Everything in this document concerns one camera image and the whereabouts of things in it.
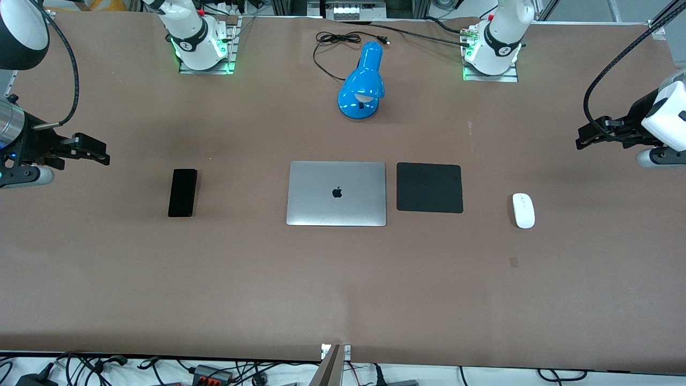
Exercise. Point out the aluminium profile bar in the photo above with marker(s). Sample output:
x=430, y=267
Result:
x=331, y=367

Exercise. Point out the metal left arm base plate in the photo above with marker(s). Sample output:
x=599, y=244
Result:
x=513, y=75

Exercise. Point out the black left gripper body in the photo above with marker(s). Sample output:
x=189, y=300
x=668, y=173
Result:
x=631, y=126

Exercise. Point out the white computer mouse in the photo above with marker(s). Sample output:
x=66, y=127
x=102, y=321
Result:
x=523, y=210

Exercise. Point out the black mouse pad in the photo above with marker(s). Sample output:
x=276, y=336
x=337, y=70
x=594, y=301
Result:
x=430, y=188

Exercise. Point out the black smartphone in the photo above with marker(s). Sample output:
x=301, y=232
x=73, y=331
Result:
x=183, y=193

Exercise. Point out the blue desk lamp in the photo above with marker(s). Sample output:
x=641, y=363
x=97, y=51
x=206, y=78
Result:
x=363, y=83

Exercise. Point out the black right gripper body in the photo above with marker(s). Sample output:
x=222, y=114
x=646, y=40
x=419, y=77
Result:
x=33, y=143

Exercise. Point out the black power adapter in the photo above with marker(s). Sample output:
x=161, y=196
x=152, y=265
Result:
x=33, y=378

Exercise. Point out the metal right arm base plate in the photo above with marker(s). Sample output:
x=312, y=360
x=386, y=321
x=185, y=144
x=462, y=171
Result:
x=231, y=51

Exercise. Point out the silver laptop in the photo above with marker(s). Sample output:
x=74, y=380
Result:
x=336, y=193

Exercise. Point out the black box orange levers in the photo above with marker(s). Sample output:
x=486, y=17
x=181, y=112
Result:
x=211, y=374

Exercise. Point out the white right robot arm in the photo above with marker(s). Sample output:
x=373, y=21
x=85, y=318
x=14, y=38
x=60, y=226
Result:
x=194, y=37

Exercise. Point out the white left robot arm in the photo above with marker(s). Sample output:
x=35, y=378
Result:
x=498, y=45

